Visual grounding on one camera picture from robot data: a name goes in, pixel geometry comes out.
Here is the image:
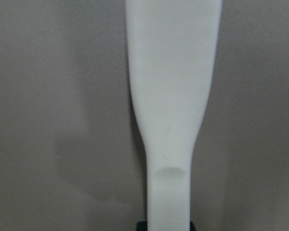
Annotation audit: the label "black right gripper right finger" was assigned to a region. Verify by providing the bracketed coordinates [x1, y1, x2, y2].
[190, 221, 197, 231]

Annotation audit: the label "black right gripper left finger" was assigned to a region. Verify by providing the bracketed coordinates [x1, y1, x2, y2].
[136, 221, 147, 231]

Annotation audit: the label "beige hand brush black bristles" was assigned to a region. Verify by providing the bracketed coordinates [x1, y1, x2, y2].
[126, 0, 222, 231]

